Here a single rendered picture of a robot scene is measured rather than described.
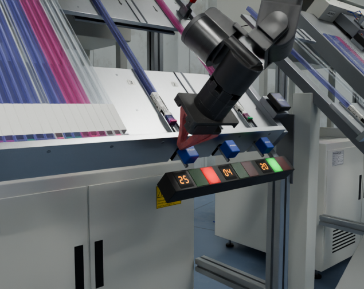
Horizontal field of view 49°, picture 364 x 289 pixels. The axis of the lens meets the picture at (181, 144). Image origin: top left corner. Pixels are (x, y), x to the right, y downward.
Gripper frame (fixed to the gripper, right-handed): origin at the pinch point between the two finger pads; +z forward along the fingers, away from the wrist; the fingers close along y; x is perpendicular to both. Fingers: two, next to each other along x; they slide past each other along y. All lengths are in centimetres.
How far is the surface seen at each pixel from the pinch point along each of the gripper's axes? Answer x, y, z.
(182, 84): -17.4, -11.3, 1.3
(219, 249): -15, -110, 113
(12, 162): -0.6, 27.6, 3.1
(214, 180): 6.7, -5.4, 2.3
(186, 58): -241, -248, 154
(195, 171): 4.4, -2.3, 2.4
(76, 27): -68, -13, 25
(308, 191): 5, -59, 19
